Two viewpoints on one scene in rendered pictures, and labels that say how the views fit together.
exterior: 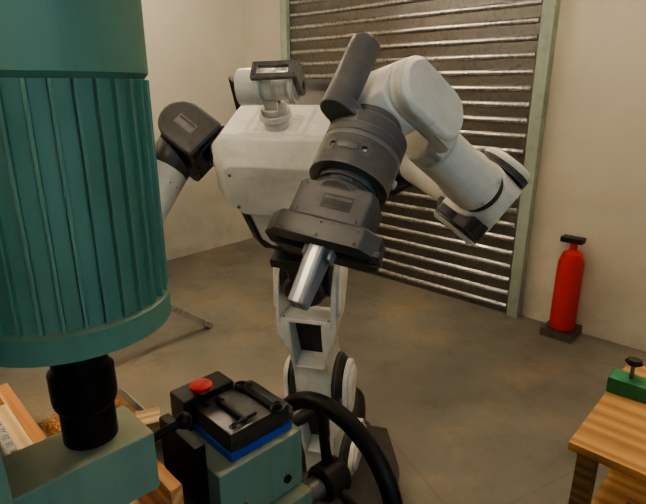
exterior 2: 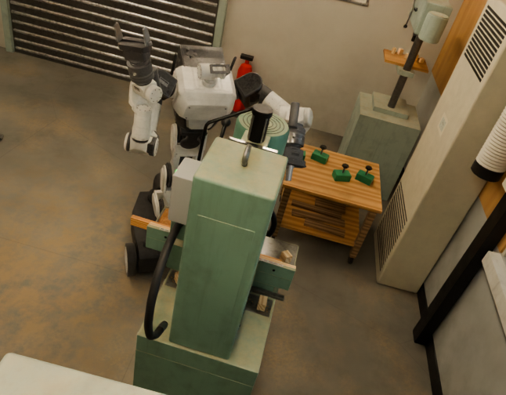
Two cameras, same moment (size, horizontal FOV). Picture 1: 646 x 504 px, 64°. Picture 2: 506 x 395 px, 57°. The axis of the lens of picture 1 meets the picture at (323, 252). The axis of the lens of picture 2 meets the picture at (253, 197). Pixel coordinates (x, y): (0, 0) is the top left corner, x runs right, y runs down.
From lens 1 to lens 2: 150 cm
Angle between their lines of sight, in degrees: 41
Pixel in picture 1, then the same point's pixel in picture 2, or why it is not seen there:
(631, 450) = (303, 183)
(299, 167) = (222, 105)
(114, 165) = not seen: hidden behind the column
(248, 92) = (207, 77)
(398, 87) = (306, 119)
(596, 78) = not seen: outside the picture
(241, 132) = (194, 88)
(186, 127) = (164, 84)
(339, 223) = (298, 159)
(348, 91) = (297, 122)
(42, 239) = not seen: hidden behind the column
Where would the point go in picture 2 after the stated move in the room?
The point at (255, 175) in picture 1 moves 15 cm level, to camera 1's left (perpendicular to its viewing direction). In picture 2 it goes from (201, 107) to (170, 111)
